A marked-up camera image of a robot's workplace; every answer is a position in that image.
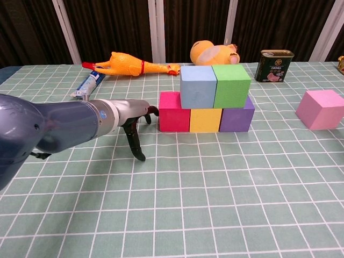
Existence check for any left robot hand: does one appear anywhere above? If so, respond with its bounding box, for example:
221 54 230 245
115 98 160 162

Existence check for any magenta red foam cube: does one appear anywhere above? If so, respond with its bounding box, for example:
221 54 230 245
158 91 191 133

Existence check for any light blue foam cube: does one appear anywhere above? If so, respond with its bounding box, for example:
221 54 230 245
179 65 217 110

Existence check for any yellow foam cube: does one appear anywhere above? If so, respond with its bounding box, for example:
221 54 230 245
189 107 223 133

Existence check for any green foam cube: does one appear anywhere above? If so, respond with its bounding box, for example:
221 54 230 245
212 63 252 110

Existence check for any purple foam cube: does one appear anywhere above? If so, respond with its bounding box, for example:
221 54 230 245
219 95 255 133

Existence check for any pink foam cube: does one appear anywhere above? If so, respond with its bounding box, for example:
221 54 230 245
295 89 344 131

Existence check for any orange rubber chicken toy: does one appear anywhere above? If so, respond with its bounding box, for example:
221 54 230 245
82 51 181 77

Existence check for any white blue toothpaste tube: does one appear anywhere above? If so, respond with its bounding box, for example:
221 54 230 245
70 71 105 100

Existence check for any green checkered tablecloth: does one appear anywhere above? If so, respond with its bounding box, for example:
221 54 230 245
0 61 344 258

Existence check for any yellow plush toy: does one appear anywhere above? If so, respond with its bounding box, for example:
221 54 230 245
190 40 240 67

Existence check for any blue table pad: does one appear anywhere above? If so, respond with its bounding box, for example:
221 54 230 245
0 66 21 84

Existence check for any dark green meat can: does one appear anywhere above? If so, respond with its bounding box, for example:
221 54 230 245
254 49 295 83

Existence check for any white metal frame post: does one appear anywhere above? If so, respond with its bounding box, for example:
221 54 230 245
52 0 81 65
224 0 239 46
148 0 166 63
309 0 344 62

